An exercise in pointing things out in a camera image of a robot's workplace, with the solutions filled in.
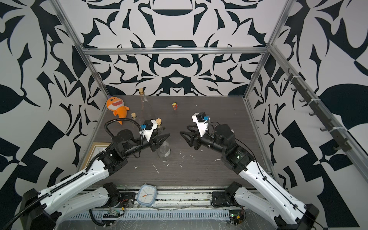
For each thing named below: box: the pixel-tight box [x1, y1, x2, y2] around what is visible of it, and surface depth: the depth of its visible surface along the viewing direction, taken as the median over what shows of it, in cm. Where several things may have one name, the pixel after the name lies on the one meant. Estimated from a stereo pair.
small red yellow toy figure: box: [171, 101, 179, 111], surface depth 110 cm
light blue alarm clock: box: [136, 183, 158, 207], surface depth 75 cm
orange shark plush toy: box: [106, 96, 130, 126], surface depth 107 cm
